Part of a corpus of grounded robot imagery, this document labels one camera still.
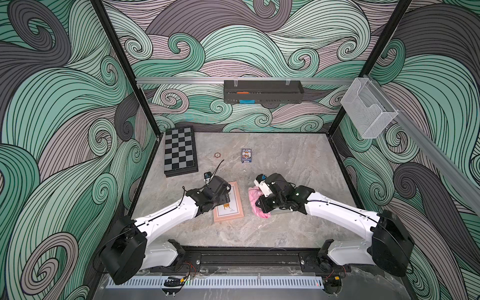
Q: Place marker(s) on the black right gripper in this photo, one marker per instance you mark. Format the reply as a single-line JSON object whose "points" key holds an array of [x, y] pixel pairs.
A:
{"points": [[265, 199]]}

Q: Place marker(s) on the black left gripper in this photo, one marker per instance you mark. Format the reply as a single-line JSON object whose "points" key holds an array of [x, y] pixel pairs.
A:
{"points": [[224, 197]]}

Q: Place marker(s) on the pink picture frame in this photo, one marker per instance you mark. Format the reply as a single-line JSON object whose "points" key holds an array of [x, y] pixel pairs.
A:
{"points": [[233, 209]]}

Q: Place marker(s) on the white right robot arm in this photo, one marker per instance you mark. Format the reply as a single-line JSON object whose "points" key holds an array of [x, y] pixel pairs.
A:
{"points": [[384, 240]]}

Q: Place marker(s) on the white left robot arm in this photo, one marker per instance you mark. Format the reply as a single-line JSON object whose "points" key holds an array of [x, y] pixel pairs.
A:
{"points": [[129, 248]]}

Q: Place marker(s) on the black white chessboard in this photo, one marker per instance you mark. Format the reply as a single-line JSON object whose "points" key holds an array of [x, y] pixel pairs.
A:
{"points": [[180, 156]]}

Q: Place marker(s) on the blue playing cards box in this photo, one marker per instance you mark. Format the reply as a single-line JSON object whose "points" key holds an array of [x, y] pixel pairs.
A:
{"points": [[246, 155]]}

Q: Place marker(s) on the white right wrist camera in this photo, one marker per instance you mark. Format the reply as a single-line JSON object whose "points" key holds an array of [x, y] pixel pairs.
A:
{"points": [[260, 182]]}

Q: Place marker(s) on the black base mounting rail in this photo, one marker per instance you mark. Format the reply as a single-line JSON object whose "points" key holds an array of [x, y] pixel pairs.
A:
{"points": [[206, 260]]}

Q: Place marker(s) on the white slotted cable duct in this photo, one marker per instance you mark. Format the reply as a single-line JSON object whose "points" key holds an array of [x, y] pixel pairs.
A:
{"points": [[225, 282]]}

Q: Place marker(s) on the black wall shelf tray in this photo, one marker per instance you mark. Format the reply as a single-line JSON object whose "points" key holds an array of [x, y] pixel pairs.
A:
{"points": [[263, 92]]}

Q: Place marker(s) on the aluminium rail back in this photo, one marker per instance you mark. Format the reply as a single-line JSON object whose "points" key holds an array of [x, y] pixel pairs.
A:
{"points": [[220, 80]]}

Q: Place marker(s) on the aluminium rail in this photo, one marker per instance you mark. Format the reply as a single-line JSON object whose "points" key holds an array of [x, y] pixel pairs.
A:
{"points": [[414, 120], [220, 80]]}

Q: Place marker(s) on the clear acrylic wall box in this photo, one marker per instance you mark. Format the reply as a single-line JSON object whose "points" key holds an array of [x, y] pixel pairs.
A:
{"points": [[368, 107]]}

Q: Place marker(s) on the aluminium rail right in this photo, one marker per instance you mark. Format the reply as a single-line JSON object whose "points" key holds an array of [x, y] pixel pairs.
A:
{"points": [[414, 120]]}

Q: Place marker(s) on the black corner frame post left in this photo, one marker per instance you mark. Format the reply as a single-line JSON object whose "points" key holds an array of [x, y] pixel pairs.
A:
{"points": [[113, 38]]}

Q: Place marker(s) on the black corner frame post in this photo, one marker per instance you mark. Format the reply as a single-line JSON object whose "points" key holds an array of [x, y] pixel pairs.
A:
{"points": [[386, 35], [113, 38]]}

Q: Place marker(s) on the black corner frame post right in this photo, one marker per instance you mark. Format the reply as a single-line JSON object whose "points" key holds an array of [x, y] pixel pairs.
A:
{"points": [[386, 35]]}

